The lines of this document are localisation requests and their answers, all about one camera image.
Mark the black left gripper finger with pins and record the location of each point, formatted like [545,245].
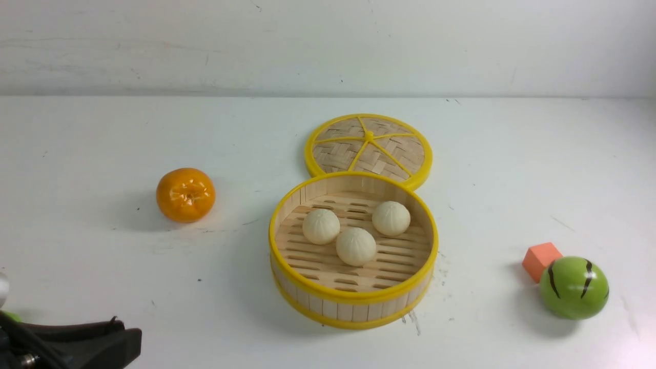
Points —
[104,344]

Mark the cream white steamed bun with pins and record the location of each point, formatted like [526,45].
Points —
[391,218]

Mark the bamboo steamer tray yellow rims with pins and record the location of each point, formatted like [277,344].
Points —
[318,284]

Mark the cream bun left in tray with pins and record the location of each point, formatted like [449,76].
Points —
[321,226]

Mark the cream bun in tray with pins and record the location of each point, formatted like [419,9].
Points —
[321,226]
[356,246]

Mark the cream bun centre in tray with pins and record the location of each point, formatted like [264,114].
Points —
[356,246]

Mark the woven bamboo steamer lid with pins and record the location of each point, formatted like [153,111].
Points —
[369,143]

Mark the orange toy tangerine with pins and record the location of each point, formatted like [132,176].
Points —
[185,195]

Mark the small orange cube block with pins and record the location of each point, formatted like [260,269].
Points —
[538,258]

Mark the green toy watermelon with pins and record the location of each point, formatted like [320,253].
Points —
[574,288]

